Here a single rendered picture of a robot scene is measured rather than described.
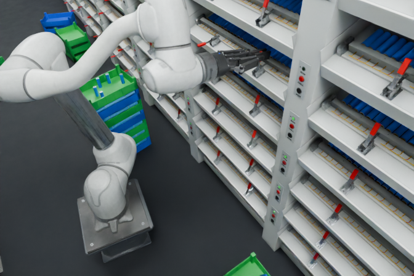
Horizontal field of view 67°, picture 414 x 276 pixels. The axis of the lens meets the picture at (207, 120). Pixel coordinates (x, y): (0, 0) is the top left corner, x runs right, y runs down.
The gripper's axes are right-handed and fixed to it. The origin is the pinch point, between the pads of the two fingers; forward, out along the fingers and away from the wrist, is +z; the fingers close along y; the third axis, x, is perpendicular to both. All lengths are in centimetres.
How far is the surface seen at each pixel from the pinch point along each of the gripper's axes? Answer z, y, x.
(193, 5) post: 1.3, -44.6, 1.9
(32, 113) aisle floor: -61, -162, -114
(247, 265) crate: 1, 23, -102
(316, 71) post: -3.8, 24.7, 7.3
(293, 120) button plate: -0.2, 20.8, -13.2
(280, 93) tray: 0.2, 12.4, -8.2
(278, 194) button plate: 7, 21, -55
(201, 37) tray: 0.0, -34.7, -8.1
